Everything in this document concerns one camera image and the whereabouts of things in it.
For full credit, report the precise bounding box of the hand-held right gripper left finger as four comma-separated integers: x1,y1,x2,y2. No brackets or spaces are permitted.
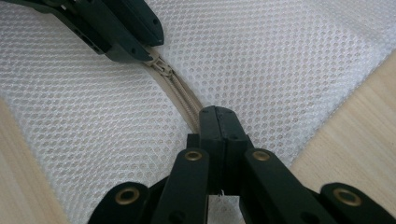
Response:
151,105,226,224

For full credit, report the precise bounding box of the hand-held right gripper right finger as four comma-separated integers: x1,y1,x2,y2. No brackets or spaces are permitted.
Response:
214,105,339,224

